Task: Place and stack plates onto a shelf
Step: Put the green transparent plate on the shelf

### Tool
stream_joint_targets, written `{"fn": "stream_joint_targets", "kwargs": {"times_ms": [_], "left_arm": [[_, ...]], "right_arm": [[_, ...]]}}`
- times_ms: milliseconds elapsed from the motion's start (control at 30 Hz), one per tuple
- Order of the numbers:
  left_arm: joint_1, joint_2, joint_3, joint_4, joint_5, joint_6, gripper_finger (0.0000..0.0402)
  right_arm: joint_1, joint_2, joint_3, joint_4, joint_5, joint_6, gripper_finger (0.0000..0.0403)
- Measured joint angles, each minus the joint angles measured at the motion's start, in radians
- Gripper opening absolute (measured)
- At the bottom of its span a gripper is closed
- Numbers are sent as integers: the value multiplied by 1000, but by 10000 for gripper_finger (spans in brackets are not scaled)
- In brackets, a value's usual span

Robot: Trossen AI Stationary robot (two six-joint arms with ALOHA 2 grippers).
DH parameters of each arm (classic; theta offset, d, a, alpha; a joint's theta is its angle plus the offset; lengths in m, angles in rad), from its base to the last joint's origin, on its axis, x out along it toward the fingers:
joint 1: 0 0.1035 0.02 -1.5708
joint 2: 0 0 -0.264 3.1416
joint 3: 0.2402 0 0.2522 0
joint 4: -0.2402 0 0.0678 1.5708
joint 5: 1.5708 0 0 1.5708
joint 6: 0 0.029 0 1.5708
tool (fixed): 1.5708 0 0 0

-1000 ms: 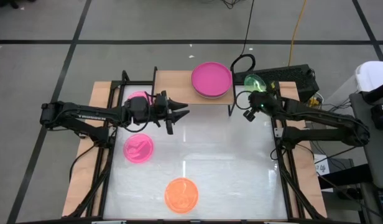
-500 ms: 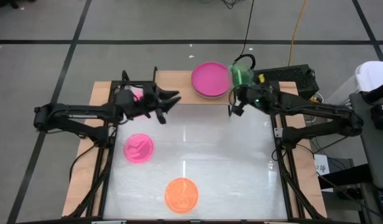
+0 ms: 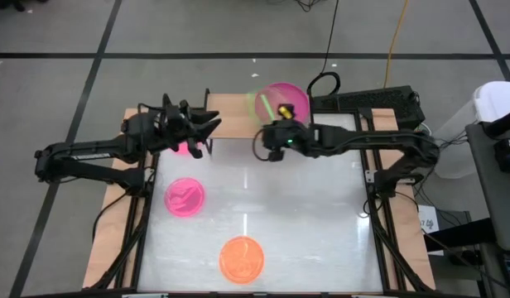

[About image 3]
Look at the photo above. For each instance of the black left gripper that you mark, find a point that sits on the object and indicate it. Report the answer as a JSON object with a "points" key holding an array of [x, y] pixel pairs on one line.
{"points": [[176, 128]]}

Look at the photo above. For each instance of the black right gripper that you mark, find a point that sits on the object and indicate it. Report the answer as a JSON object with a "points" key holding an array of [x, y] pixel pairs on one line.
{"points": [[298, 136]]}

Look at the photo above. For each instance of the translucent green plate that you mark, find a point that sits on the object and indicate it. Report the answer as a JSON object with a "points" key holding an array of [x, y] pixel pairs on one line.
{"points": [[266, 106]]}

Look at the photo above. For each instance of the large magenta plate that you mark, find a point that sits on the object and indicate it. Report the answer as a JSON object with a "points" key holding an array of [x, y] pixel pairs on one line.
{"points": [[294, 95]]}

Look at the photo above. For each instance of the small translucent pink plate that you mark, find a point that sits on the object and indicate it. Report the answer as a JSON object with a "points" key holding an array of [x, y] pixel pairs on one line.
{"points": [[181, 148], [184, 198]]}

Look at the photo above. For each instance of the translucent orange plate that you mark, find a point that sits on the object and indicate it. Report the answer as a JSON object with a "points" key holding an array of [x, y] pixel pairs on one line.
{"points": [[242, 260]]}

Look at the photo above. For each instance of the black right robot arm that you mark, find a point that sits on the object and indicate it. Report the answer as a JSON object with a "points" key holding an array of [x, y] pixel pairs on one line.
{"points": [[375, 138]]}

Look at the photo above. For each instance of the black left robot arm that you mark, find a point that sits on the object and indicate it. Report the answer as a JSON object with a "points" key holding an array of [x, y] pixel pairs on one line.
{"points": [[89, 149]]}

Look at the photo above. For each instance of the white paper note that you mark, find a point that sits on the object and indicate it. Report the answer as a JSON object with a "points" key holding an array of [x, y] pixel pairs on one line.
{"points": [[428, 217]]}

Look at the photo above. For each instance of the black box under desk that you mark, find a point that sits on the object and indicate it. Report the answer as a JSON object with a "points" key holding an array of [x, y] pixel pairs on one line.
{"points": [[458, 232]]}

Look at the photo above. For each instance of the white rounded cover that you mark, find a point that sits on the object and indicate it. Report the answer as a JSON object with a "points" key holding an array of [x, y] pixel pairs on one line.
{"points": [[497, 99]]}

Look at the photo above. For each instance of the grey desk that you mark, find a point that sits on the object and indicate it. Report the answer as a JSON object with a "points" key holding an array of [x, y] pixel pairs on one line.
{"points": [[493, 198]]}

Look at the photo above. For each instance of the black object on floor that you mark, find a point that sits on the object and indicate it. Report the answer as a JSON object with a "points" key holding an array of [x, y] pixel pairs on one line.
{"points": [[6, 3]]}

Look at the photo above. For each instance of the black bar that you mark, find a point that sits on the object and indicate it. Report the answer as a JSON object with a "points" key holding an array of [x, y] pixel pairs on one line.
{"points": [[503, 124]]}

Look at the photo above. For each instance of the black device on desk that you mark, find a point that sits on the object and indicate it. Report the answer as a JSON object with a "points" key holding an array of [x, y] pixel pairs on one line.
{"points": [[507, 155]]}

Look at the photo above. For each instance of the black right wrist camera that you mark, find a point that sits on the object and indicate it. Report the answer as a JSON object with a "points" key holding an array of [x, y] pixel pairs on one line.
{"points": [[276, 155]]}

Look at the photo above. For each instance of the wooden shelf with black frame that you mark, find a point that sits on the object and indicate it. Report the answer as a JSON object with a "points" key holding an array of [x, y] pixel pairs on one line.
{"points": [[234, 120]]}

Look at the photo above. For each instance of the black metal table frame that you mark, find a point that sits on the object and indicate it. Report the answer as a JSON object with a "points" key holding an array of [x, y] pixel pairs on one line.
{"points": [[366, 113]]}

